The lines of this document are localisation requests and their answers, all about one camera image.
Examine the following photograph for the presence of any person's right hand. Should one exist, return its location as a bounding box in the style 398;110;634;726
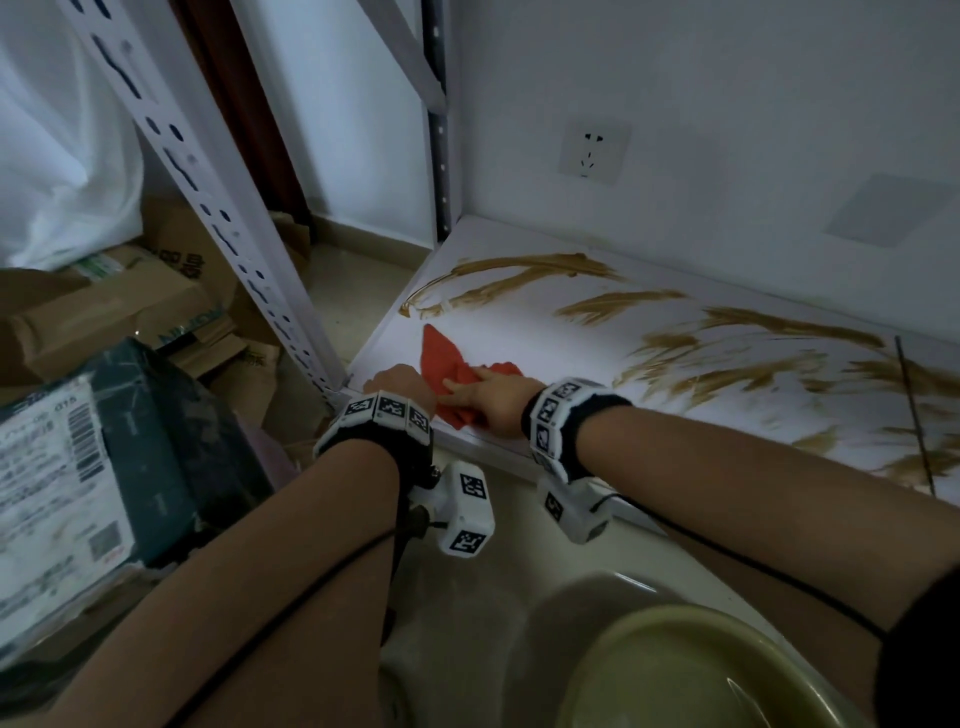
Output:
436;367;547;440

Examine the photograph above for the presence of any person's left hand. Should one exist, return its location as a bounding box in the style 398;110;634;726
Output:
363;363;438;414

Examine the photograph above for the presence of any red cleaning cloth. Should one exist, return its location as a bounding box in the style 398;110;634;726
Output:
419;323;525;432

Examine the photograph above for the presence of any white metal shelf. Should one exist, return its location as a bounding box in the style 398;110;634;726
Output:
56;0;960;543

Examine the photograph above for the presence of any dark green labelled box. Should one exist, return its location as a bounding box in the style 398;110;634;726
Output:
0;337;276;670

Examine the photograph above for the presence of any person's left forearm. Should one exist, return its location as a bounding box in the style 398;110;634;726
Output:
44;438;403;728

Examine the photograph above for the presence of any person's right forearm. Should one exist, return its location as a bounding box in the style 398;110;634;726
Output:
577;404;960;714

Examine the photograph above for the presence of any black left wristband with markers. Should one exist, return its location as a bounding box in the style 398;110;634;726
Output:
313;389;438;490

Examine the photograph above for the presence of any black wristband with markers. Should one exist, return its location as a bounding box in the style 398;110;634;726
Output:
522;377;635;487
313;389;438;490

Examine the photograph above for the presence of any black right wristband with markers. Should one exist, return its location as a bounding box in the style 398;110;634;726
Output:
522;377;635;487

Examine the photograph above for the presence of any pile of cardboard boxes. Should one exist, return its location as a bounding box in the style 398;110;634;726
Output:
0;198;333;453

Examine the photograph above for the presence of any yellow plastic basin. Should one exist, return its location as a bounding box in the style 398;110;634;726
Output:
554;603;850;728

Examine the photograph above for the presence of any white curtain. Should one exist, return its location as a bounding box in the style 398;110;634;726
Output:
0;0;145;273

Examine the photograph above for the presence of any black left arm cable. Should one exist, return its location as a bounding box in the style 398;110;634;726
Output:
161;513;451;728

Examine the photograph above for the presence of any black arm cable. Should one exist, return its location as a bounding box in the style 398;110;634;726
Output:
161;513;451;728
592;493;890;643

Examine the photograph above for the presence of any white wall socket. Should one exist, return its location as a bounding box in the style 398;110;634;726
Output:
558;116;634;187

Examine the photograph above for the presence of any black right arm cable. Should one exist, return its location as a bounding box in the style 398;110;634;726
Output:
592;493;890;643

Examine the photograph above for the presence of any blank white wall plate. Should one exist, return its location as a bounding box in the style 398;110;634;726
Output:
824;172;959;250

